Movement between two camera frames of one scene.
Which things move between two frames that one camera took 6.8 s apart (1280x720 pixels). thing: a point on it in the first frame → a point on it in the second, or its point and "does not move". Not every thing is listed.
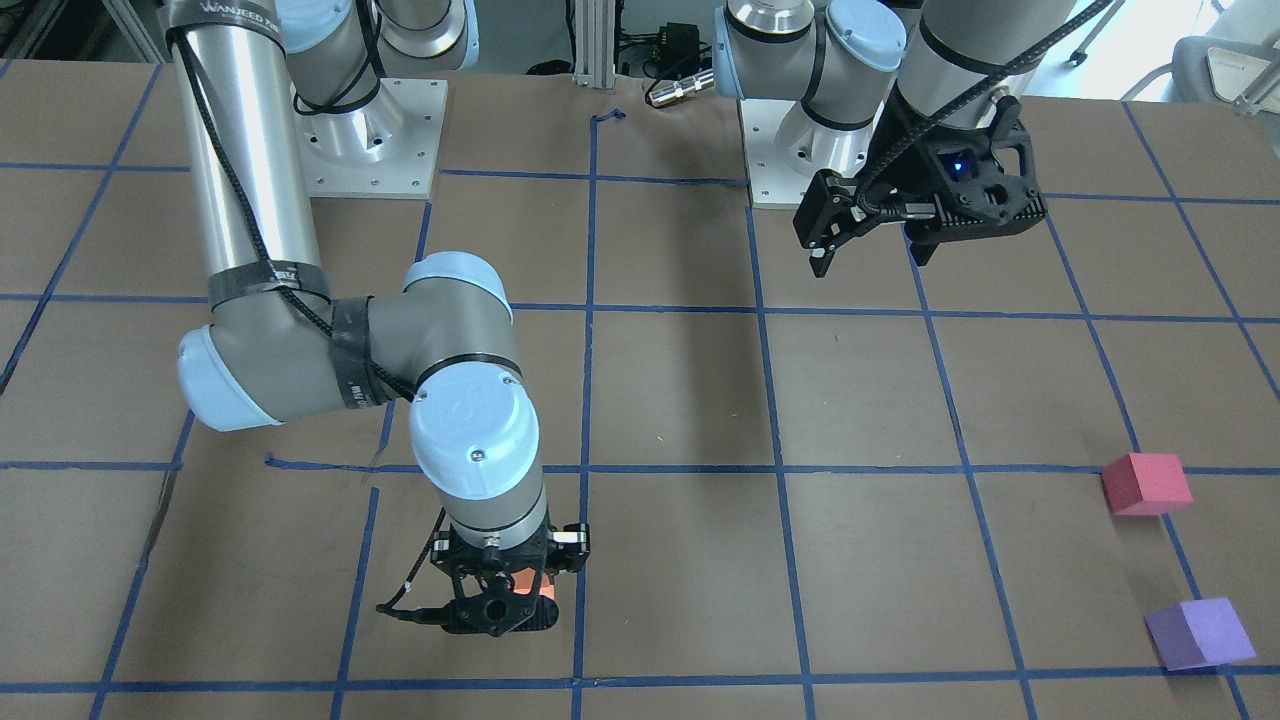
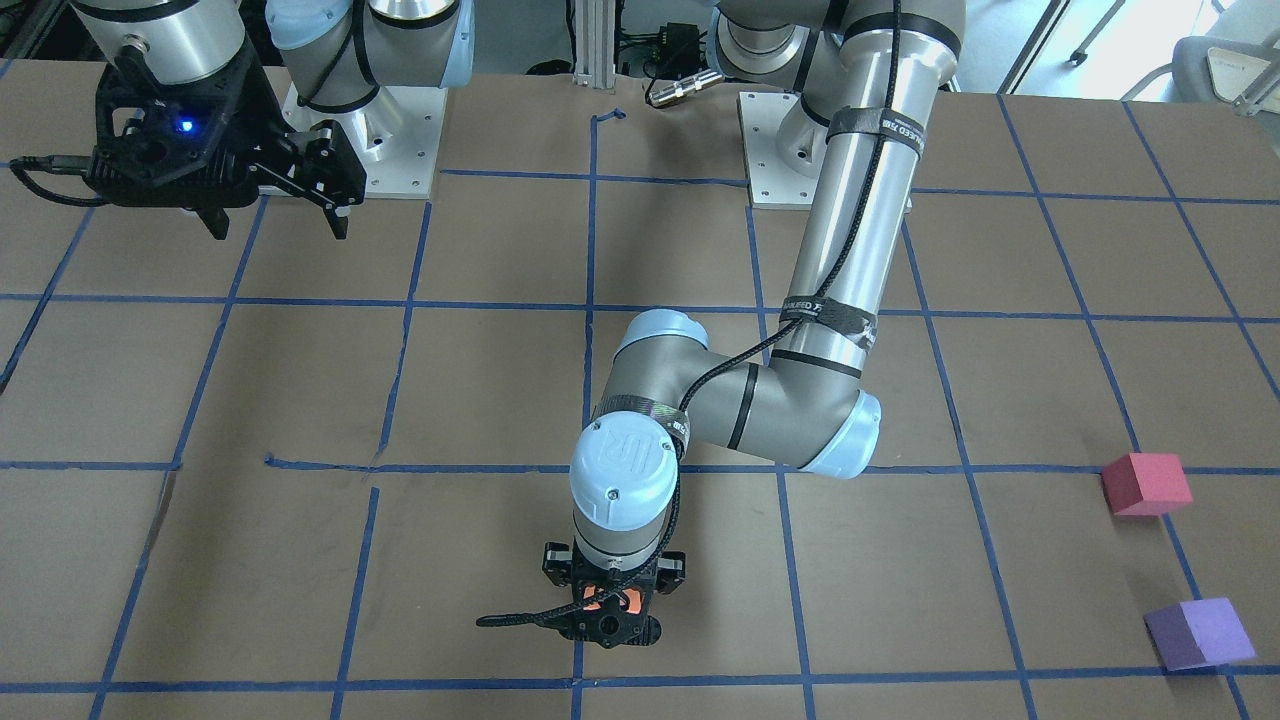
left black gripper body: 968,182 → 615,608
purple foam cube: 1200,634 does not move
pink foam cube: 1141,484 does not move
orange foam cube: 523,582 → 633,595
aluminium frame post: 594,44 does not move
